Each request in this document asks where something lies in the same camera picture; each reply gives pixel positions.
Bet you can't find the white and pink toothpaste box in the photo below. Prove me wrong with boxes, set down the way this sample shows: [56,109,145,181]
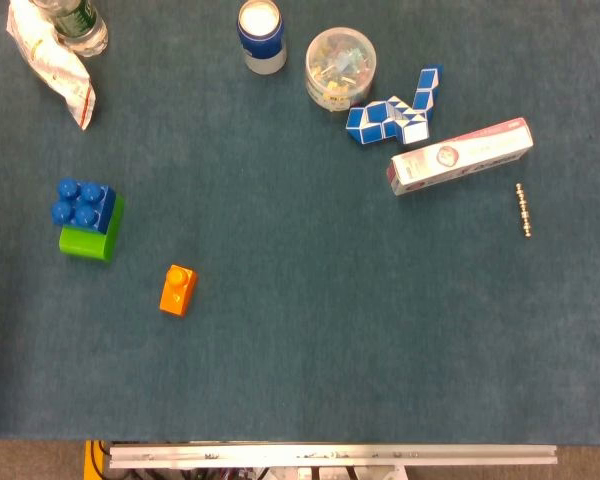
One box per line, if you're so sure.
[385,117,535,197]

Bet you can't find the clear jar of colourful clips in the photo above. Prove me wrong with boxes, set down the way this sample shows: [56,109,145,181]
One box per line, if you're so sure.
[305,27,378,113]

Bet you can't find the teal felt table cloth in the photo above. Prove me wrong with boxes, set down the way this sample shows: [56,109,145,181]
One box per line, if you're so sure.
[0,0,600,444]

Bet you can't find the small beaded metal rod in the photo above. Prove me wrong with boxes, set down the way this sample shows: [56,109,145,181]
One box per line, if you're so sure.
[515,182,534,239]

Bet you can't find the blue and white drink can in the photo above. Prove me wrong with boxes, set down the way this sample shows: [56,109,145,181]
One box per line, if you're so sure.
[237,0,288,76]

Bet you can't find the green toy block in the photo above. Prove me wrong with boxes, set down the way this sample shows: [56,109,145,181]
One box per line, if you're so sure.
[58,194,126,263]

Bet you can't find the clear bottle with green label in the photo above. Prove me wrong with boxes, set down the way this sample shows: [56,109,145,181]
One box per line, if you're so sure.
[32,0,110,58]

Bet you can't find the aluminium profile rail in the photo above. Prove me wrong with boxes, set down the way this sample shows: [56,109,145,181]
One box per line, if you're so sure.
[108,443,559,470]

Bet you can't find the orange toy block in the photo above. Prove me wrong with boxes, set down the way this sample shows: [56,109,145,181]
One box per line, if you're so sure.
[158,264,199,318]

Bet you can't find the blue and white snake puzzle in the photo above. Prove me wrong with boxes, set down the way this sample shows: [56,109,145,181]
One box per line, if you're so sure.
[345,63,445,146]

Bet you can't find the crumpled white snack bag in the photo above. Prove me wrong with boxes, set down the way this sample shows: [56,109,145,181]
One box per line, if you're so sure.
[5,0,97,131]

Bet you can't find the blue toy block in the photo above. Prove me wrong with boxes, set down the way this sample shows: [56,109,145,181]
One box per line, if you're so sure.
[50,177,117,235]

